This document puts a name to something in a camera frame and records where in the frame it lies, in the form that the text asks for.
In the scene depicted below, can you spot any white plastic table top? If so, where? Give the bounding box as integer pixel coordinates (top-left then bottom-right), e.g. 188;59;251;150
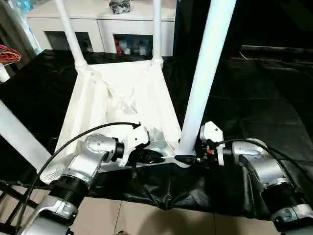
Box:
40;59;197;186

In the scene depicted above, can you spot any white plastic table leg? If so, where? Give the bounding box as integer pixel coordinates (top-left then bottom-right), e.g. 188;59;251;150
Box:
153;0;164;67
0;100;52;172
175;0;238;168
55;0;89;71

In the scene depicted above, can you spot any black plastic mat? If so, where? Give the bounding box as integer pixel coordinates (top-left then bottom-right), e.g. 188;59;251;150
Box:
0;49;313;218

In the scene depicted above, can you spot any white sideboard with glass doors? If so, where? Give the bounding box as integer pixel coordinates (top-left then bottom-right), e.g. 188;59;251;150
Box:
27;0;176;57

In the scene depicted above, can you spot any dark object on cabinet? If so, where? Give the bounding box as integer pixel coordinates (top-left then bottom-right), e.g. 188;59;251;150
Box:
109;0;132;14

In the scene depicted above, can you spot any grey curtain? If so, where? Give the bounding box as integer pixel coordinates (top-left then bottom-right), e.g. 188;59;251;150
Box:
0;0;44;55

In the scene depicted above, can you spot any blue lit device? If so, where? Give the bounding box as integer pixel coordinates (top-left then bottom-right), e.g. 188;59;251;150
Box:
16;0;35;13

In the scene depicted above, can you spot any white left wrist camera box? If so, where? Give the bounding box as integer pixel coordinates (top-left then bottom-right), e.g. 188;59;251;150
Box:
119;125;151;168

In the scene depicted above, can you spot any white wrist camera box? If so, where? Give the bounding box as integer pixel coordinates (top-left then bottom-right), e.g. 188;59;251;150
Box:
119;125;151;168
200;121;225;168

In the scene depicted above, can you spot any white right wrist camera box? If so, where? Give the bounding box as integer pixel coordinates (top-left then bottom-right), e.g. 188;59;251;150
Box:
200;121;225;168

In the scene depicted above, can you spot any black folding table frame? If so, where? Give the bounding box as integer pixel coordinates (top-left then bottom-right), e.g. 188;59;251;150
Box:
0;182;37;234

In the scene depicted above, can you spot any red wire basket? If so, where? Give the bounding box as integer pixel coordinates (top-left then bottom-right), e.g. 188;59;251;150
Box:
0;44;22;66

